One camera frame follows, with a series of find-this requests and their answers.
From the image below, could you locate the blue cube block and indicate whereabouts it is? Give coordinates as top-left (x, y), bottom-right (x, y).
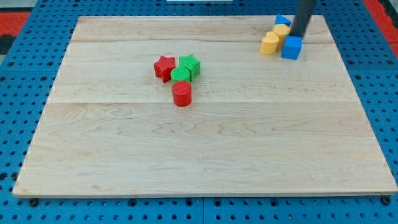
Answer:
top-left (281, 35), bottom-right (302, 60)

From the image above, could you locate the yellow hexagon block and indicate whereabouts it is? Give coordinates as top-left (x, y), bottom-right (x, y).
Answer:
top-left (272, 24), bottom-right (290, 47)

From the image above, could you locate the green cylinder block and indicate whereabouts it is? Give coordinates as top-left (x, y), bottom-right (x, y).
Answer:
top-left (170, 67), bottom-right (190, 83)

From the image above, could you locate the blue triangle block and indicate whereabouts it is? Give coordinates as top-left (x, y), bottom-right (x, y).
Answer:
top-left (274, 14), bottom-right (291, 27)

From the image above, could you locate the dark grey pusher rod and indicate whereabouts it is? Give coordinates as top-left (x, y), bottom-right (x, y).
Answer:
top-left (289, 0), bottom-right (317, 37)

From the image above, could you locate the red star block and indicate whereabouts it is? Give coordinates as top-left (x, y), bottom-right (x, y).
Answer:
top-left (154, 55), bottom-right (175, 83)

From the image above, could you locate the green star block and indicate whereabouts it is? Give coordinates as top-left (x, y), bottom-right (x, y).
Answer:
top-left (179, 54), bottom-right (200, 82)

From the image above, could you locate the yellow heart block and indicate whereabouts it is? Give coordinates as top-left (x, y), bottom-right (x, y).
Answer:
top-left (259, 31), bottom-right (279, 55)

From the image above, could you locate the light wooden board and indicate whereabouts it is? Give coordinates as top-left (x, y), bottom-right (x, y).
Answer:
top-left (13, 16), bottom-right (397, 198)

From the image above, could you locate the red cylinder block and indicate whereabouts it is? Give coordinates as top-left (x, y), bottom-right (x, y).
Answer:
top-left (172, 81), bottom-right (192, 107)

